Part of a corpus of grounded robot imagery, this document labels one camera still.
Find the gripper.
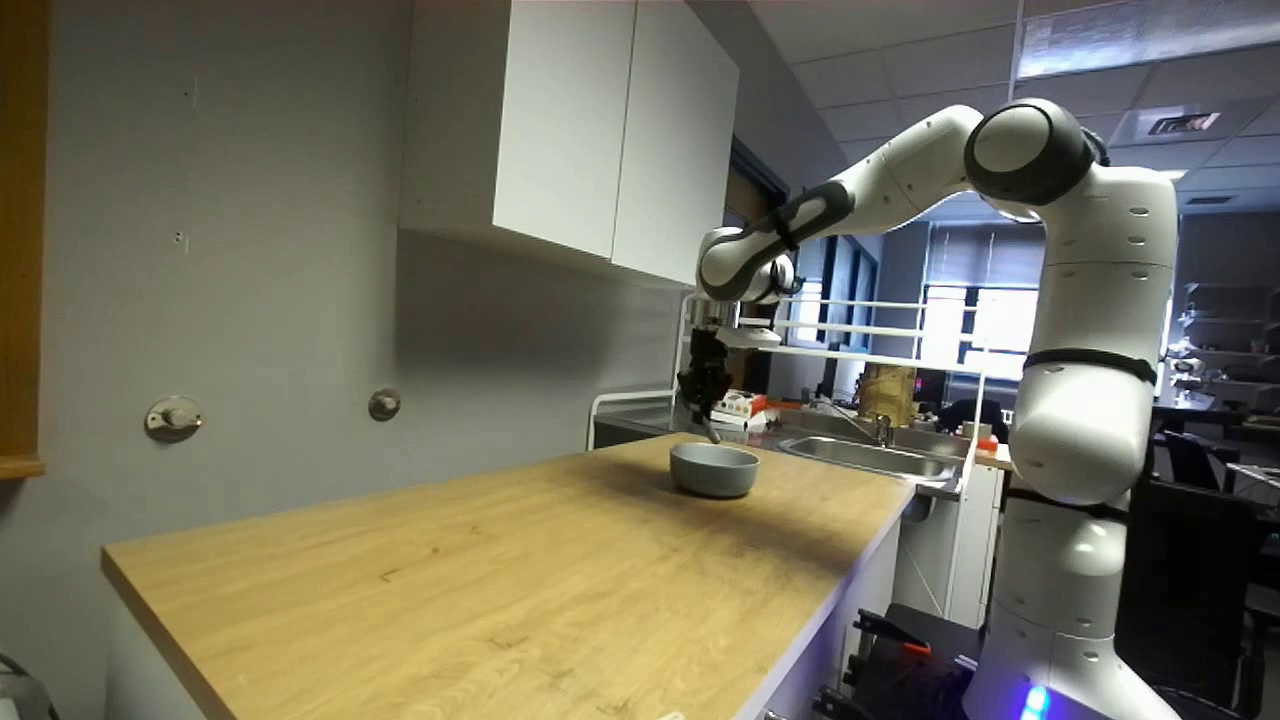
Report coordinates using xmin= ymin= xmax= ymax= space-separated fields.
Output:
xmin=677 ymin=328 xmax=737 ymax=445

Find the grey bowl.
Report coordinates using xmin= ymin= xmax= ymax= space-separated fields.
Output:
xmin=669 ymin=442 xmax=761 ymax=499

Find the red and white box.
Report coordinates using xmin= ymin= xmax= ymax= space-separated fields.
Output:
xmin=713 ymin=391 xmax=770 ymax=428

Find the steel sink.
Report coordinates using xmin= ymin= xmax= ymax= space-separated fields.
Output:
xmin=778 ymin=434 xmax=963 ymax=483

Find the steel tap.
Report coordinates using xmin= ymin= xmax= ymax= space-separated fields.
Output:
xmin=812 ymin=396 xmax=897 ymax=448

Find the white metal rack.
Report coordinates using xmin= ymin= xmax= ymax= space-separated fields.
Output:
xmin=585 ymin=291 xmax=1013 ymax=631

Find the brown paper bag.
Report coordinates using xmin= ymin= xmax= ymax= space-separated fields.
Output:
xmin=858 ymin=364 xmax=918 ymax=426

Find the white cabinet door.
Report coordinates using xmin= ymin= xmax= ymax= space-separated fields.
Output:
xmin=492 ymin=0 xmax=639 ymax=260
xmin=611 ymin=0 xmax=742 ymax=287

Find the window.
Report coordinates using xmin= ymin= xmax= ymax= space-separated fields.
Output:
xmin=918 ymin=284 xmax=1043 ymax=383

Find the black and orange clamp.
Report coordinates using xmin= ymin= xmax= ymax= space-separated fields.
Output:
xmin=852 ymin=608 xmax=933 ymax=665

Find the office chair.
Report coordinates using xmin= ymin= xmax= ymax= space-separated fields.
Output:
xmin=1160 ymin=430 xmax=1225 ymax=493

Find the shelf with equipment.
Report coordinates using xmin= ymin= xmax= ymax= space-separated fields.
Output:
xmin=1164 ymin=280 xmax=1280 ymax=403

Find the ceiling light panel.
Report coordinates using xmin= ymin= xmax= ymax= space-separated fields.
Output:
xmin=1014 ymin=0 xmax=1280 ymax=82

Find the grey object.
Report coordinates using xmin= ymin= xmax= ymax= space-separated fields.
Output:
xmin=0 ymin=654 xmax=59 ymax=720

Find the white wall cabinet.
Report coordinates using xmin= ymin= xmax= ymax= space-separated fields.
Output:
xmin=398 ymin=0 xmax=742 ymax=287

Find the wooden frame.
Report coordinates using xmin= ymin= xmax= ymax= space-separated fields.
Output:
xmin=0 ymin=0 xmax=50 ymax=481

